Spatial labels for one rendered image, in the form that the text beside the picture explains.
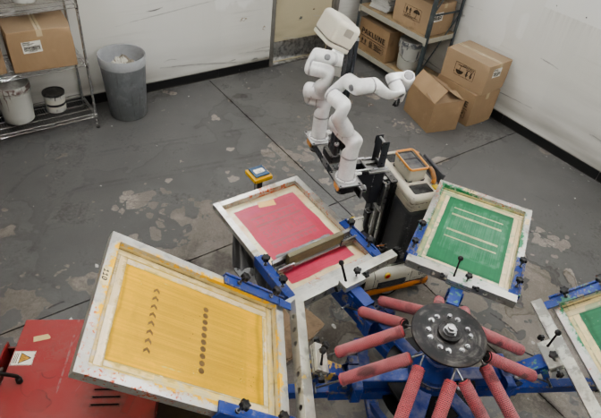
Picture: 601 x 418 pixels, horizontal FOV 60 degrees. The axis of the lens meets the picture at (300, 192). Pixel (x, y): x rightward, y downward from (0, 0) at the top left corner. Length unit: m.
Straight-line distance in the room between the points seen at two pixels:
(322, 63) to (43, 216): 2.68
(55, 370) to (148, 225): 2.27
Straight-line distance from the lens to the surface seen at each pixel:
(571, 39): 5.91
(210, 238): 4.20
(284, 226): 2.93
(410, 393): 2.10
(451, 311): 2.25
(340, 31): 2.66
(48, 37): 5.08
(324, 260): 2.77
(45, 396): 2.23
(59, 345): 2.34
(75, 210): 4.61
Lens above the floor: 2.96
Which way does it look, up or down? 39 degrees down
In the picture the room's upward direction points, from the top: 7 degrees clockwise
